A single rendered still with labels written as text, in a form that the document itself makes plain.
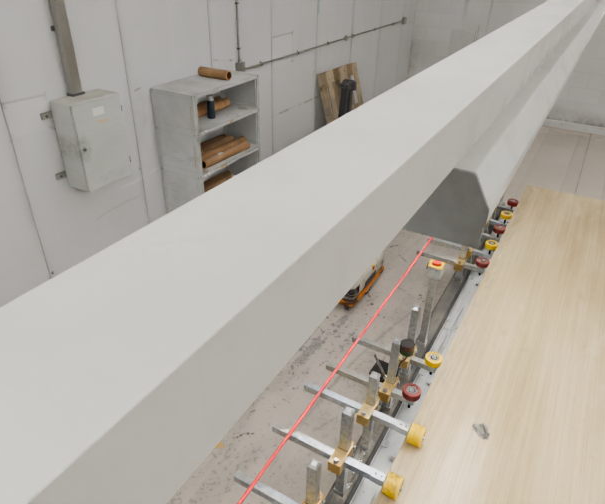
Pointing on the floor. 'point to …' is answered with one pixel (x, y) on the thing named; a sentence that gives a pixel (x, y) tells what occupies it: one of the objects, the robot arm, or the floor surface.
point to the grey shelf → (176, 170)
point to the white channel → (219, 291)
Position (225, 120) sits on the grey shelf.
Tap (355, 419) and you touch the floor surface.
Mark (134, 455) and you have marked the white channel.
